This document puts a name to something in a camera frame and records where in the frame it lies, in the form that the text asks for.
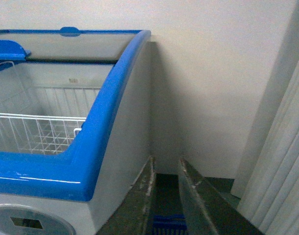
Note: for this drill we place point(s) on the white wire freezer basket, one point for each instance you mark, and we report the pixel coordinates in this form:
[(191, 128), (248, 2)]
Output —
[(43, 106)]

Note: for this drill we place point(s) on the white vertical blinds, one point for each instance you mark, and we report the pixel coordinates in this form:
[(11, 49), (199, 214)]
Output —
[(271, 198)]

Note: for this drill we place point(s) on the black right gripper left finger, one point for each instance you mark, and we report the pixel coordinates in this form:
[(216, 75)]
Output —
[(135, 214)]

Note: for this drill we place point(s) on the white chest freezer blue rim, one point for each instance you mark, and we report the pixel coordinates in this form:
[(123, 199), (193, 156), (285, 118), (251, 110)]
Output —
[(85, 184)]

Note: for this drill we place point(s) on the glass sliding freezer lid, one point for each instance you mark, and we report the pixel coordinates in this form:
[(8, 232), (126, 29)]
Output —
[(54, 46)]

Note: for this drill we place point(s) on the blue plastic basket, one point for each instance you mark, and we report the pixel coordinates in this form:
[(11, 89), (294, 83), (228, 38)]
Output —
[(169, 225)]

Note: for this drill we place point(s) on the oval temperature control panel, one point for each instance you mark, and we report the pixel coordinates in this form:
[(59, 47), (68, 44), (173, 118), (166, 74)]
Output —
[(17, 220)]

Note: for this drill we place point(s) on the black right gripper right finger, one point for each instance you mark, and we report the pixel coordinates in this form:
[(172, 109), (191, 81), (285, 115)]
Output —
[(206, 212)]

